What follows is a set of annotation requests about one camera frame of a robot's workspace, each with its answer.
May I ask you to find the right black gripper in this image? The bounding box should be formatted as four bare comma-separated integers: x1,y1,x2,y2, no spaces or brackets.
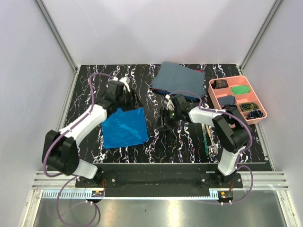
153,107,181,131

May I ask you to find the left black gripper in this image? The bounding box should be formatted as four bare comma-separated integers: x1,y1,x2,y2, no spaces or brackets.
116,89,144,113

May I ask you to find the blue cloth napkin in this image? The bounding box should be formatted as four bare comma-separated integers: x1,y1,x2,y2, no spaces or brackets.
102,108,149,149

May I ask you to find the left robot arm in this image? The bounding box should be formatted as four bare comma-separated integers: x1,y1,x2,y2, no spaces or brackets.
42,77,142,187

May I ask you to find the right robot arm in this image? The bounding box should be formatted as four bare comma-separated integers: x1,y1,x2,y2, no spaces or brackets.
154,94,252,188

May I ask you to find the red folded napkin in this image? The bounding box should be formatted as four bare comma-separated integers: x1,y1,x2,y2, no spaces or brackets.
151,88,181,97

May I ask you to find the grey folded napkin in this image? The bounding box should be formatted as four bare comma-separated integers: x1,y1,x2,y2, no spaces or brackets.
150,62,206,100

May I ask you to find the dark patterned item in tray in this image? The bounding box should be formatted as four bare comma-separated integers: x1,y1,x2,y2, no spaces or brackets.
213,79,228,89

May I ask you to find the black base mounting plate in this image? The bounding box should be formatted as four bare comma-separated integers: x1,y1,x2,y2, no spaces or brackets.
61,164,245,200

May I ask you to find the grey item in tray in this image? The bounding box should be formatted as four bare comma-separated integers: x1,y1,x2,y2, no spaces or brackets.
217,95,235,106

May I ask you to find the pink divided tray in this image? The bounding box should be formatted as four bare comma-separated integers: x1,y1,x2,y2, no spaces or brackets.
208,75,267,125

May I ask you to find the yellow green item in tray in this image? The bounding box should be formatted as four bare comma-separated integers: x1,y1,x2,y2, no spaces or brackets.
240,103,259,112

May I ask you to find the blue patterned item in tray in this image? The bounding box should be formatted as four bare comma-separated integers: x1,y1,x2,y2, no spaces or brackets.
246,110,265,120

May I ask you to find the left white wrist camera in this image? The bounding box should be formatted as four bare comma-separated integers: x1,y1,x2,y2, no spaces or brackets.
113,76,131,92

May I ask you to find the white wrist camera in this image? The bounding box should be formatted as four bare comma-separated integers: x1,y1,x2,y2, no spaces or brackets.
164,94,175,111
113,76,131,92

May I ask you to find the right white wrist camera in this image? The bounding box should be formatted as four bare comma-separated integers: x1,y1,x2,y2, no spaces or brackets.
164,94,175,111

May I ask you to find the knife with green handle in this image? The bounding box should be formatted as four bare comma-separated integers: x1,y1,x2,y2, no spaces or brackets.
202,124,209,157

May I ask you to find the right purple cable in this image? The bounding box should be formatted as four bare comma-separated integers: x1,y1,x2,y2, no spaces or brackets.
165,91,254,205

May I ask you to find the aluminium frame rail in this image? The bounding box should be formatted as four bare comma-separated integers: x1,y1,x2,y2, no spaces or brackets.
33,0,80,74

